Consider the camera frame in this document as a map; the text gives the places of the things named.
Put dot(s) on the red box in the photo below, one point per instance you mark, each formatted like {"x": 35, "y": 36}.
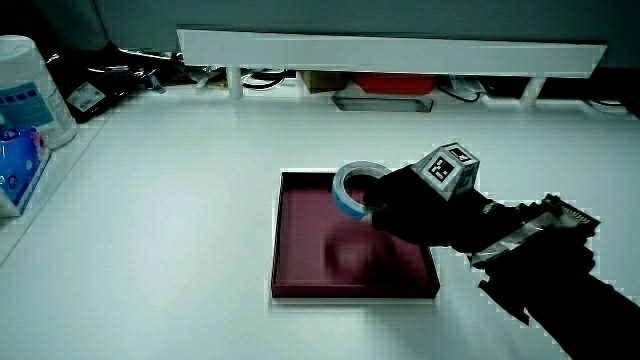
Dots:
{"x": 395, "y": 83}

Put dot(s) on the white desk riser shelf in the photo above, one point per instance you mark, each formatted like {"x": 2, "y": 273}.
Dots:
{"x": 390, "y": 52}

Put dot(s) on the blue tissue packet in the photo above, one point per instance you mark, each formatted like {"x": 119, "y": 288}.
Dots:
{"x": 17, "y": 165}

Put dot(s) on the blue tape roll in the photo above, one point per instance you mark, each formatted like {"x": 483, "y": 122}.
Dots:
{"x": 340, "y": 198}

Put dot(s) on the brown cardboard box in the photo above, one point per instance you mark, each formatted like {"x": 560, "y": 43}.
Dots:
{"x": 322, "y": 81}

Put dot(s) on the black bag with white label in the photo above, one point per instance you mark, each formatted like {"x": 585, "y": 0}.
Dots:
{"x": 100, "y": 75}

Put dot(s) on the person's right forearm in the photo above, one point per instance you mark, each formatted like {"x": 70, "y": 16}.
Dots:
{"x": 565, "y": 285}

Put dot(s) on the white wipes canister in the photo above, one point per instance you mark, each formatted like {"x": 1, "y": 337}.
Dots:
{"x": 35, "y": 95}

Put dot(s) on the person's right hand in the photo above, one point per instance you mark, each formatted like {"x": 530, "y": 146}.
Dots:
{"x": 420, "y": 215}

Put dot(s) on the flat grey tray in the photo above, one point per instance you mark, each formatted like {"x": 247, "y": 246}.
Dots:
{"x": 382, "y": 104}

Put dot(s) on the dark red square tray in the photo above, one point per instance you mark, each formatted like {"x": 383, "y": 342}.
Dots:
{"x": 305, "y": 240}

